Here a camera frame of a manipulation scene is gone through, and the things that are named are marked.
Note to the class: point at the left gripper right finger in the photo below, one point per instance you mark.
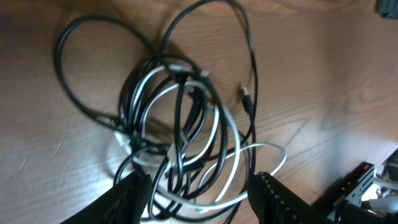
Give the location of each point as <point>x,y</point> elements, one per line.
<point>273,202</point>

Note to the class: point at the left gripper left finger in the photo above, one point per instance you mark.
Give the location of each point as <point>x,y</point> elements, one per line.
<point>122,204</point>

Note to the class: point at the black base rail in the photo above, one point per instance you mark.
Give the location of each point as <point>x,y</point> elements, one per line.
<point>363,195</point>

